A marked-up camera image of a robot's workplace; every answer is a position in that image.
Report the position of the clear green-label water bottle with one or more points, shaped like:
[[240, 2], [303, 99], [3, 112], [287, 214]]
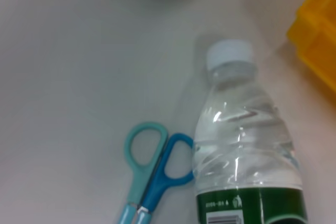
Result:
[[244, 140]]

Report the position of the blue scissors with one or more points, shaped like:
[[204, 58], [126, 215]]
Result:
[[155, 179]]

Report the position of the yellow plastic bin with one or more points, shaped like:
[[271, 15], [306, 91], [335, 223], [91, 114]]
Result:
[[317, 37]]

